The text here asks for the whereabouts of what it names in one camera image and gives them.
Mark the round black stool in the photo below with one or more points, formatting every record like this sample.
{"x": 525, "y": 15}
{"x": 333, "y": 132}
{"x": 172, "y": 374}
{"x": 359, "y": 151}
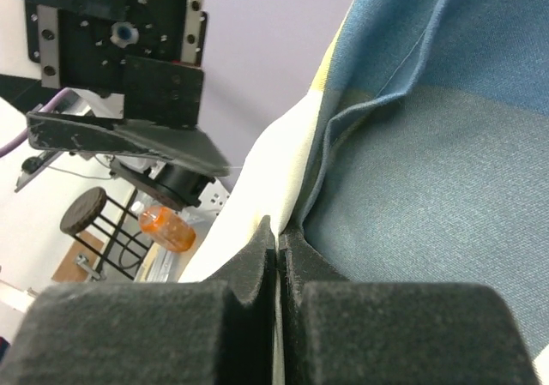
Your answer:
{"x": 107, "y": 229}

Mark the orange translucent bottle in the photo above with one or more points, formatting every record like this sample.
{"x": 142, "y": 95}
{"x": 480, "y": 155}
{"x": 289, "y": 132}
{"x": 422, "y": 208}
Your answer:
{"x": 167, "y": 229}

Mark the patchwork pillowcase blue beige white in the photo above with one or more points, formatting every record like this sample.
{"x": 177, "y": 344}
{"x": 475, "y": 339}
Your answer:
{"x": 419, "y": 153}

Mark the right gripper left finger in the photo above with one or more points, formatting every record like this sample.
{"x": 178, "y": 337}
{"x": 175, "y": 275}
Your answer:
{"x": 217, "y": 331}

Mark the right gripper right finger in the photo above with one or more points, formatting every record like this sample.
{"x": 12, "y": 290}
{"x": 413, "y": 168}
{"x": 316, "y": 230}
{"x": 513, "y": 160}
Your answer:
{"x": 336, "y": 331}

